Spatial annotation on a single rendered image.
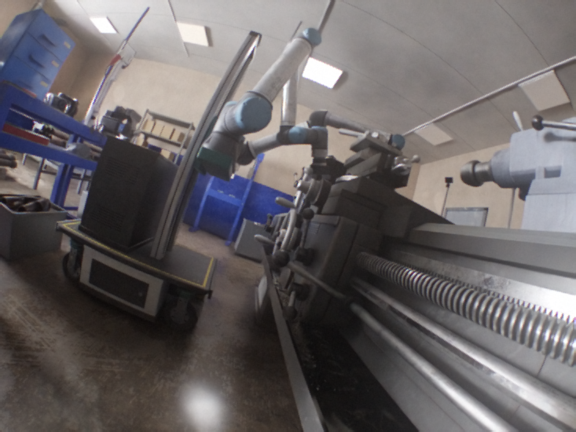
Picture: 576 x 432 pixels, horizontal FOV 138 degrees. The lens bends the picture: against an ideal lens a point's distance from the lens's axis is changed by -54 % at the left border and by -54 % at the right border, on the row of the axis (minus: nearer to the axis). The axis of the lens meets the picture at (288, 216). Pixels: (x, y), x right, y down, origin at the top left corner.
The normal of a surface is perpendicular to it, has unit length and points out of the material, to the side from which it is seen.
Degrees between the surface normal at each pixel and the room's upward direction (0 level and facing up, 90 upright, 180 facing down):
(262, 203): 90
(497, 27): 180
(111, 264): 90
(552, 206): 90
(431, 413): 90
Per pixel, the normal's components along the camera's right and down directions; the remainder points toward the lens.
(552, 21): -0.34, 0.94
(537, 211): -0.93, -0.34
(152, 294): 0.24, 0.05
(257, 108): 0.55, 0.26
